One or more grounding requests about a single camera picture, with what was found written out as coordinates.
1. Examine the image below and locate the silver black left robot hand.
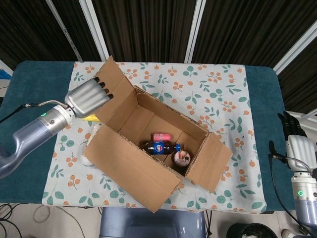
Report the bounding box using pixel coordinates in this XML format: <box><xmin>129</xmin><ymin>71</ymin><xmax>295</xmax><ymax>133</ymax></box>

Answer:
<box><xmin>64</xmin><ymin>76</ymin><xmax>114</xmax><ymax>119</ymax></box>

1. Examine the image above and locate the brown cardboard box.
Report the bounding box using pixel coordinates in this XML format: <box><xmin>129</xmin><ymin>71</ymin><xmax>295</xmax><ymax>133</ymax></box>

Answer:
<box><xmin>83</xmin><ymin>56</ymin><xmax>233</xmax><ymax>213</ymax></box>

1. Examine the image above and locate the cola bottle with Pepsi logo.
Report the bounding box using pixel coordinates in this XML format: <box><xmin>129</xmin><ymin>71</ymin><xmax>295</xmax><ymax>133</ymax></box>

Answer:
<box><xmin>139</xmin><ymin>140</ymin><xmax>183</xmax><ymax>156</ymax></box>

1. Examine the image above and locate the floral fruit print tablecloth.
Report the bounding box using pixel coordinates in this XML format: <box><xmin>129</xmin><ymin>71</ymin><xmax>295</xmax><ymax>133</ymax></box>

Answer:
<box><xmin>42</xmin><ymin>61</ymin><xmax>267</xmax><ymax>214</ymax></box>

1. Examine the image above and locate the blue grey robot torso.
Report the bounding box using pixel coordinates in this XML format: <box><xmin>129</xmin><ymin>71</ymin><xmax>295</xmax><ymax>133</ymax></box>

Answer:
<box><xmin>99</xmin><ymin>207</ymin><xmax>208</xmax><ymax>238</ymax></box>

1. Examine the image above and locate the black right hand cable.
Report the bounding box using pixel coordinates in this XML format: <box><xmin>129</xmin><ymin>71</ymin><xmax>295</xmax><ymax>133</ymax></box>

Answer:
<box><xmin>268</xmin><ymin>140</ymin><xmax>310</xmax><ymax>234</ymax></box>

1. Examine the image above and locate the wide white frame post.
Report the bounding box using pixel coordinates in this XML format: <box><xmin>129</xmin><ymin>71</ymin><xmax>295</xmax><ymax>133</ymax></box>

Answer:
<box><xmin>184</xmin><ymin>0</ymin><xmax>207</xmax><ymax>63</ymax></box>
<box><xmin>78</xmin><ymin>0</ymin><xmax>111</xmax><ymax>62</ymax></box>
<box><xmin>273</xmin><ymin>24</ymin><xmax>317</xmax><ymax>75</ymax></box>

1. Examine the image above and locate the grey floor cable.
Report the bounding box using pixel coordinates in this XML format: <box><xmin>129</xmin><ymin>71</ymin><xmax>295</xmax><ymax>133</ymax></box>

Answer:
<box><xmin>33</xmin><ymin>205</ymin><xmax>85</xmax><ymax>238</ymax></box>

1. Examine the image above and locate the round cup with picture lid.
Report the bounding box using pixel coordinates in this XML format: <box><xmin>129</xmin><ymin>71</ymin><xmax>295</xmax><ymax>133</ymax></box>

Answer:
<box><xmin>172</xmin><ymin>149</ymin><xmax>192</xmax><ymax>176</ymax></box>

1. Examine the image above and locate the white metal rack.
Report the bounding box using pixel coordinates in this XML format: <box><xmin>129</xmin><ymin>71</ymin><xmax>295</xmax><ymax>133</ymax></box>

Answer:
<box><xmin>286</xmin><ymin>110</ymin><xmax>317</xmax><ymax>129</ymax></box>

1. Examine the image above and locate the thin white frame post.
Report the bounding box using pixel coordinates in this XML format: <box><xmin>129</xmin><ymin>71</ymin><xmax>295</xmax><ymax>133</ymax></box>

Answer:
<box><xmin>46</xmin><ymin>0</ymin><xmax>84</xmax><ymax>62</ymax></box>

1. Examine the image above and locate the white canister with lid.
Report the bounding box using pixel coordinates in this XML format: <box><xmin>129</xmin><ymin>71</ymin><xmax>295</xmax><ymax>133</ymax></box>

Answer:
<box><xmin>81</xmin><ymin>148</ymin><xmax>96</xmax><ymax>167</ymax></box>

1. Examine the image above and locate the teal table cover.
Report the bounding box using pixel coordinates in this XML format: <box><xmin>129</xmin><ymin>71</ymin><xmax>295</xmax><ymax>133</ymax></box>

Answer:
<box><xmin>0</xmin><ymin>60</ymin><xmax>297</xmax><ymax>213</ymax></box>

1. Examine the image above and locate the left hand cable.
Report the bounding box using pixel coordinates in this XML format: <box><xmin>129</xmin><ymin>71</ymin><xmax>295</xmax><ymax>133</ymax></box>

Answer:
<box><xmin>0</xmin><ymin>100</ymin><xmax>69</xmax><ymax>123</ymax></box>

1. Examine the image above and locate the black floor cable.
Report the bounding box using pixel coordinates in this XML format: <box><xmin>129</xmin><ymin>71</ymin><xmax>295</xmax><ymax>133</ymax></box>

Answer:
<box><xmin>0</xmin><ymin>203</ymin><xmax>28</xmax><ymax>238</ymax></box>

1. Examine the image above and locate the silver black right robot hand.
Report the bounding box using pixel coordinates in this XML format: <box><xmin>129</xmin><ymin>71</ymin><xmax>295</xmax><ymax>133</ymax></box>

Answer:
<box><xmin>277</xmin><ymin>111</ymin><xmax>316</xmax><ymax>172</ymax></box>

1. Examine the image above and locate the black waste bin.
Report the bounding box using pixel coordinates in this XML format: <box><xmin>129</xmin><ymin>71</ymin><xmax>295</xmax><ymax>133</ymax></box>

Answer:
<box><xmin>226</xmin><ymin>223</ymin><xmax>275</xmax><ymax>238</ymax></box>

